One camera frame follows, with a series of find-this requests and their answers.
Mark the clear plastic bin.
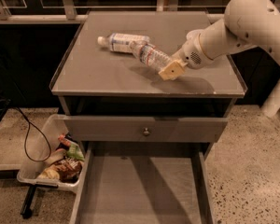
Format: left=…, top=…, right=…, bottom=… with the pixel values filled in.
left=17, top=114, right=78, bottom=193

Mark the black cable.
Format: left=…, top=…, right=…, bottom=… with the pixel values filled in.
left=0, top=89, right=53, bottom=163

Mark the grey drawer cabinet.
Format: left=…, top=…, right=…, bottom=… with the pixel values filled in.
left=49, top=10, right=248, bottom=224

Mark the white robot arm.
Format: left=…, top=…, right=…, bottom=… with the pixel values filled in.
left=159, top=0, right=280, bottom=118

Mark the grey open middle drawer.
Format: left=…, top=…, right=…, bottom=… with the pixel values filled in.
left=70, top=142, right=216, bottom=224

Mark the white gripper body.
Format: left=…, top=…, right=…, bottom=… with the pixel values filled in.
left=171, top=31, right=214, bottom=70

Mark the clear water bottle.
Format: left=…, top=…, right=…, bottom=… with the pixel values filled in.
left=129, top=40, right=173, bottom=72

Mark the green snack bag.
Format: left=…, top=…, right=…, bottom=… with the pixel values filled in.
left=58, top=134, right=85, bottom=161

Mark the white ceramic bowl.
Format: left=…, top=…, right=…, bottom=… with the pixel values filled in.
left=186, top=29, right=203, bottom=40

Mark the grey top drawer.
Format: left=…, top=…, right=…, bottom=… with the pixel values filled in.
left=64, top=116, right=228, bottom=143

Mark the white labelled plastic bottle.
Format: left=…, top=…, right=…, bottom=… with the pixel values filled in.
left=97, top=33, right=150, bottom=53

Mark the brass drawer knob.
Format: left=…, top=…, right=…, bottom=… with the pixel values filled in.
left=143, top=128, right=151, bottom=136

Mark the brown snack bag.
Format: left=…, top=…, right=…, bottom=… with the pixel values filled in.
left=38, top=158, right=84, bottom=182

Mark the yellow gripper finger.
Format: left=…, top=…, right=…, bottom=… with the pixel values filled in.
left=159, top=60, right=187, bottom=80

